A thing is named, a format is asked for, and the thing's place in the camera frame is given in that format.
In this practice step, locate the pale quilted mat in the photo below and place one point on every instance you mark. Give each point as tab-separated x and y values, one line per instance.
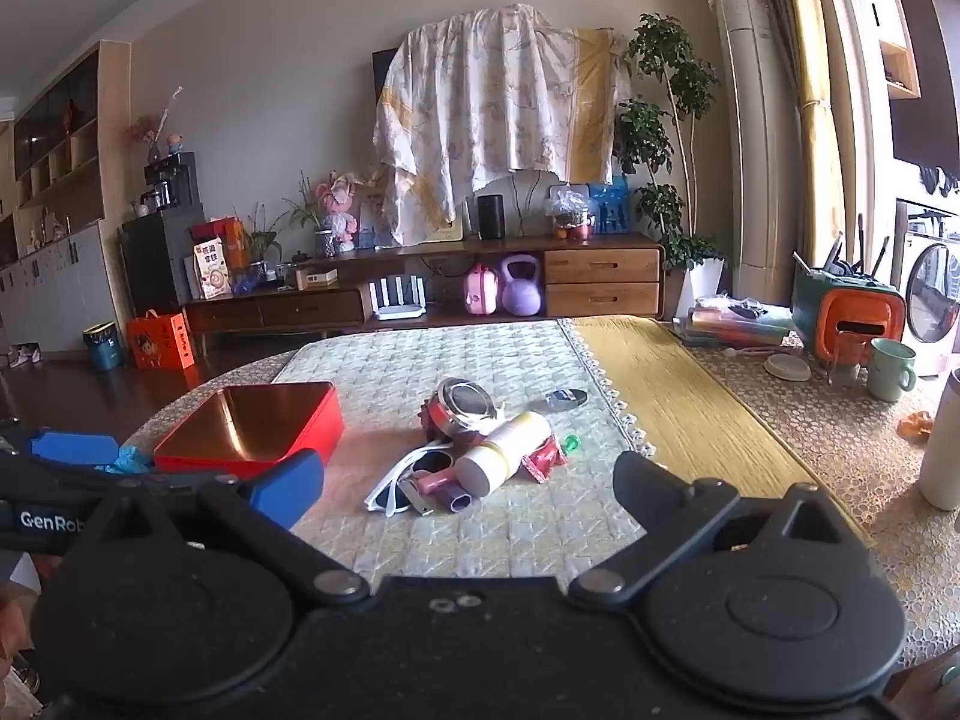
450	360

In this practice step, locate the patterned lace tablecloth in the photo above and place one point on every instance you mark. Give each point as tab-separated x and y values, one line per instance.
825	450

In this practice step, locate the pair of shoes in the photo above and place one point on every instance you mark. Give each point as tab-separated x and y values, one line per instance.
24	356

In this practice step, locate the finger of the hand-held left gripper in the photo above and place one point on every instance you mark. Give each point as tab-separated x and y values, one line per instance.
172	478
71	448

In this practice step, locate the potted orchid plant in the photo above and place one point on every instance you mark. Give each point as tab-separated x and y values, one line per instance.
324	241

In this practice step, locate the black speaker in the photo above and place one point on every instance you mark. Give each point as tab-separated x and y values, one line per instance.
491	217

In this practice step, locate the black teapot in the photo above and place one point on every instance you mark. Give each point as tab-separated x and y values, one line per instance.
300	256

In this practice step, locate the blue toy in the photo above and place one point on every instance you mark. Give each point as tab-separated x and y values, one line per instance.
245	286

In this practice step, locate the black coffee machine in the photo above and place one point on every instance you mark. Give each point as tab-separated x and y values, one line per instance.
172	180

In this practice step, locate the white fan-shaped ornament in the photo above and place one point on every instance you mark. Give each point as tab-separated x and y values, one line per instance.
525	199

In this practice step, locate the red snack packet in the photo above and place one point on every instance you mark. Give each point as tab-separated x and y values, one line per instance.
546	461

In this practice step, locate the white router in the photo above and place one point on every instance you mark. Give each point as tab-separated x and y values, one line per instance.
400	304

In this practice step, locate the cream yellow box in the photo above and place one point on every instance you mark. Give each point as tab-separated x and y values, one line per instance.
446	232

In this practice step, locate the vase with flowers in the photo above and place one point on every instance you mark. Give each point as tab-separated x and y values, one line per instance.
154	142

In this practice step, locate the stack of books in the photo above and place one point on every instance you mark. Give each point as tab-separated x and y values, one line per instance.
735	322

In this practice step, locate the blue tin bucket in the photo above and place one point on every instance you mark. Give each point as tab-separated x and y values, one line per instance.
103	349

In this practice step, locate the white sunglasses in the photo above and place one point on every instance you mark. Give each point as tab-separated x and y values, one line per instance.
390	484

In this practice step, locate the white yellow bottle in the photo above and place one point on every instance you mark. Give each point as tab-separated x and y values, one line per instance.
502	446

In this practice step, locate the tall potted tree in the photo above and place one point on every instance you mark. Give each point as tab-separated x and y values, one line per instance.
667	75

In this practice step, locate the white yellow flat box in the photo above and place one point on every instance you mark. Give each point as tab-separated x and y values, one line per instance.
316	277

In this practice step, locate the wall cabinet unit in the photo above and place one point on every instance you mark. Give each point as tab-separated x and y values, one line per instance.
67	270

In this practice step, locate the clear plastic bag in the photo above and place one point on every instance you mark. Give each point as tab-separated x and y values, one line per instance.
568	214

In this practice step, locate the clear glass cup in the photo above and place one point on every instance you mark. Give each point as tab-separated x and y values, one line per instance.
847	360

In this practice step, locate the wooden television cabinet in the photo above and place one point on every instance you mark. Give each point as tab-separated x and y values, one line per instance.
300	307

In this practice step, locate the orange wrapper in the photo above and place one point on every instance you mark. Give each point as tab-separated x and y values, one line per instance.
915	426

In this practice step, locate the red orange gift bag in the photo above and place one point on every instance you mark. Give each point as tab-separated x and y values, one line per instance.
225	236

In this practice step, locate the purple kettlebell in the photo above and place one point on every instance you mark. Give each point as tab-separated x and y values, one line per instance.
521	296

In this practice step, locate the light wooden drawer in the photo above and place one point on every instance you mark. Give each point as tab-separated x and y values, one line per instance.
600	265
600	300

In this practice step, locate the dark hanging socks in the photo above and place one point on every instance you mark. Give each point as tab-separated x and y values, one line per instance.
937	178

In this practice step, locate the wooden wall shelf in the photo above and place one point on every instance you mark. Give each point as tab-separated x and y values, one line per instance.
900	52

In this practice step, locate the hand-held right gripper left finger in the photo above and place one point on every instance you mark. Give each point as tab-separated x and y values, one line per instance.
289	487

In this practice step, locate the small potted plant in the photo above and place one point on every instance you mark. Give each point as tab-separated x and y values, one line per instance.
262	247

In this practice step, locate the standing air conditioner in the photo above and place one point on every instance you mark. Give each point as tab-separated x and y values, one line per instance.
757	150

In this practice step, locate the floral cover sheet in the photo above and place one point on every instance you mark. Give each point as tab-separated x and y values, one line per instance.
487	105

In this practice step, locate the beige curtain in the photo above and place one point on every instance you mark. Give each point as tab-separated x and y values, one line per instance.
814	90

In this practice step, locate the blue rubber glove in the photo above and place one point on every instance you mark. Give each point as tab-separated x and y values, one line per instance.
129	459

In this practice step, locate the pink plush doll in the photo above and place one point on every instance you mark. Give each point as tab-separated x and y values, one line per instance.
341	214

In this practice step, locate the white coffee bag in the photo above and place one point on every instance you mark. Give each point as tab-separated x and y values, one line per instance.
212	270

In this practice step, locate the orange gift box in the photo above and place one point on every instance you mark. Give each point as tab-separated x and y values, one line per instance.
159	341

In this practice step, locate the black fridge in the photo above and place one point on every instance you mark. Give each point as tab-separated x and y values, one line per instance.
154	262

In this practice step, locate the pink toy suitcase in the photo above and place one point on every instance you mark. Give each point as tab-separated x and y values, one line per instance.
481	291

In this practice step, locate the pink plastic tube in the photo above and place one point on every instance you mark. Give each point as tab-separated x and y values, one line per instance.
433	480

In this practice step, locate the red tin box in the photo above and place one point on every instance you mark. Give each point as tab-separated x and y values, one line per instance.
247	420

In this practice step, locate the white tumbler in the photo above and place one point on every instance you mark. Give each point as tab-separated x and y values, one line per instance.
941	450

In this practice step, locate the white washing machine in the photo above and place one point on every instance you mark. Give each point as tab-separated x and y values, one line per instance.
934	292

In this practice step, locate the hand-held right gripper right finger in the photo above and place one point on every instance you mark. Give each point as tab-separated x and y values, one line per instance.
652	487

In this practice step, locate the green mug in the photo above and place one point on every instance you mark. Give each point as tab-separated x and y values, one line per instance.
889	367

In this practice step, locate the yellow table runner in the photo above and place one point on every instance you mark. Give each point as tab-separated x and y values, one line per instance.
675	390

